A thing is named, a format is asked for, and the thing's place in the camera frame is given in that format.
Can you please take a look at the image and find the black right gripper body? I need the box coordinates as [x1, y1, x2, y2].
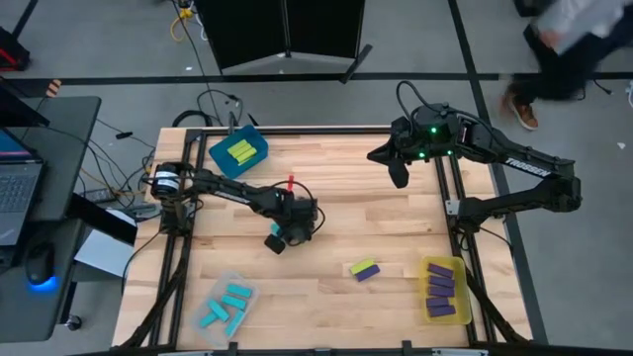
[388, 104, 469, 190]

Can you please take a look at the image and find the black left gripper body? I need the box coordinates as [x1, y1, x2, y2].
[264, 195, 320, 256]

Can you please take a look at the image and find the person's shoe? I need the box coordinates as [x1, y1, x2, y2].
[503, 88, 540, 133]

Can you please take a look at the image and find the blue plastic bin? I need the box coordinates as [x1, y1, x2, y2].
[207, 124, 270, 180]

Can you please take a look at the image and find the clear plastic bin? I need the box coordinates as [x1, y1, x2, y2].
[190, 268, 261, 347]

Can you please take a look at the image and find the yellow plastic bin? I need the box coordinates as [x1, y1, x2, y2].
[418, 255, 474, 326]

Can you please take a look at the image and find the person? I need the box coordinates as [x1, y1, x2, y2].
[501, 0, 633, 133]

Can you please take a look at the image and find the black folding room divider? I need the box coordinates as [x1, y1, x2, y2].
[195, 0, 375, 85]

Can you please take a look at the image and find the black control box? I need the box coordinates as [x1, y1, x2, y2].
[68, 192, 139, 247]

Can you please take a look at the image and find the white sheet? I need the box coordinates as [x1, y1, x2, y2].
[72, 227, 131, 279]

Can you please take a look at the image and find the black side desk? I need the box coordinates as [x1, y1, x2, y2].
[0, 95, 104, 345]

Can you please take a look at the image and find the black computer mouse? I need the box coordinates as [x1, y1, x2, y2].
[24, 241, 63, 293]

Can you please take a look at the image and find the grey laptop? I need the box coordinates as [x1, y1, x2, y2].
[0, 126, 49, 248]

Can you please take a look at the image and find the black desk monitor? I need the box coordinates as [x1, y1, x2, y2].
[0, 81, 51, 129]

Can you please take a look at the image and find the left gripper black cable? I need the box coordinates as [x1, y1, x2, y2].
[266, 178, 327, 236]

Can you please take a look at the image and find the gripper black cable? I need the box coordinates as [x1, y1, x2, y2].
[266, 178, 327, 236]
[395, 80, 449, 120]

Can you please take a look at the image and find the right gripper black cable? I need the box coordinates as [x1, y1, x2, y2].
[395, 80, 449, 120]

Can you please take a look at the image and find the black aluminium table frame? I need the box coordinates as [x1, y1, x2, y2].
[118, 126, 533, 356]

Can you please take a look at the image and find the coiled black cable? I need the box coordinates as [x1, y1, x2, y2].
[171, 109, 215, 129]

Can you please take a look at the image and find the long black cable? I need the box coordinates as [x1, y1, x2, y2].
[170, 0, 224, 128]

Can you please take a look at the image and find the yellow cable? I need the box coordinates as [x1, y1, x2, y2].
[169, 2, 197, 44]

